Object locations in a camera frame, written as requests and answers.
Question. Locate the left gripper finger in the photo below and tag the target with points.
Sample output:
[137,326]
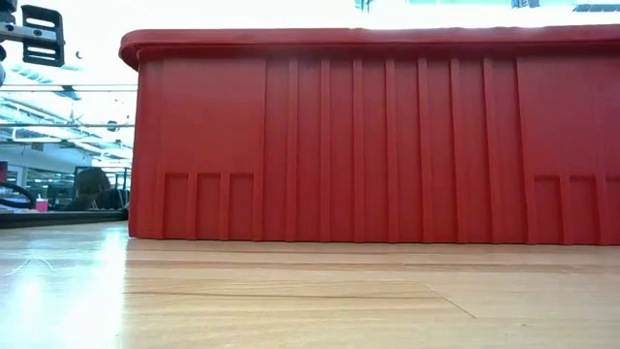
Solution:
[59,39]

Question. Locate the black curved hoop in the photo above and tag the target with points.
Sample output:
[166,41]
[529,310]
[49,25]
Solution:
[30,195]

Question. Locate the pink cup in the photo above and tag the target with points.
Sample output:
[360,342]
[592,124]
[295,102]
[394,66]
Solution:
[42,206]

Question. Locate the black metal rig frame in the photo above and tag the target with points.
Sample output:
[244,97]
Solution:
[58,219]

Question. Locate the large red plastic bin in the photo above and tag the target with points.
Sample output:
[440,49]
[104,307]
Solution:
[339,145]

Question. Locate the person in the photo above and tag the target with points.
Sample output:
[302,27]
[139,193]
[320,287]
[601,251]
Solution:
[92,186]

